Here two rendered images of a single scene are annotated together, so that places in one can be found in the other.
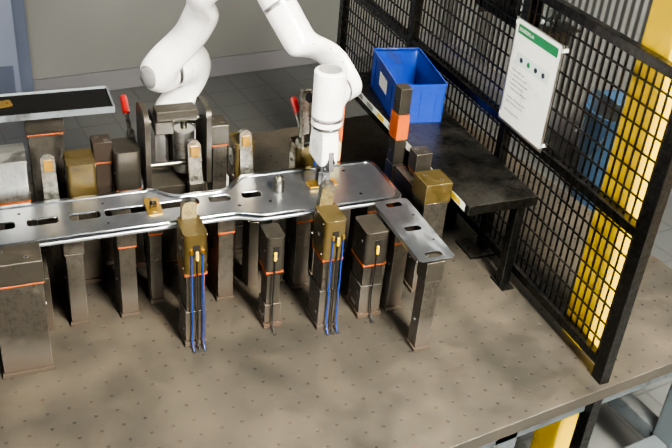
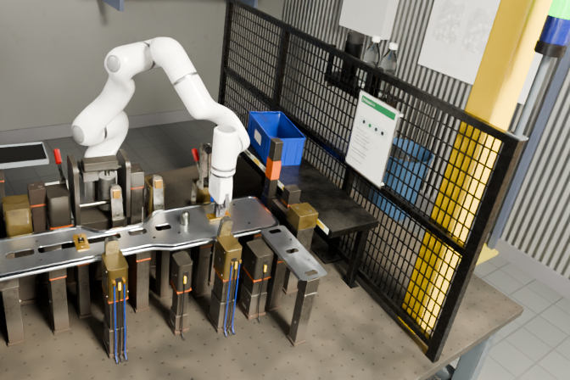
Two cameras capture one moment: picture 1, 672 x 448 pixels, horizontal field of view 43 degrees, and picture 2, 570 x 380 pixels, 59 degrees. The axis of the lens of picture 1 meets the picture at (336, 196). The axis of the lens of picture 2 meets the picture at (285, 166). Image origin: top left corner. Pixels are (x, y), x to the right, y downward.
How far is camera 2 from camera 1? 0.58 m
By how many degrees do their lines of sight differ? 10
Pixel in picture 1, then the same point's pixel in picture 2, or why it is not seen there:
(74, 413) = not seen: outside the picture
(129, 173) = (61, 213)
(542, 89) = (382, 142)
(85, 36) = (36, 101)
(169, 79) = (95, 136)
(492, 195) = (347, 221)
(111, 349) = (43, 366)
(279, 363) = (189, 366)
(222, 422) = not seen: outside the picture
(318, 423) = not seen: outside the picture
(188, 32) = (110, 99)
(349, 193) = (240, 223)
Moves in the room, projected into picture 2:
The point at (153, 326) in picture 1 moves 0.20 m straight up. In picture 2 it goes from (81, 340) to (79, 293)
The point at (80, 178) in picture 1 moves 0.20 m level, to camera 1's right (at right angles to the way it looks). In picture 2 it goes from (17, 220) to (84, 224)
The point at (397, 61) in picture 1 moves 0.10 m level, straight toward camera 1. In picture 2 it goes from (265, 120) to (265, 129)
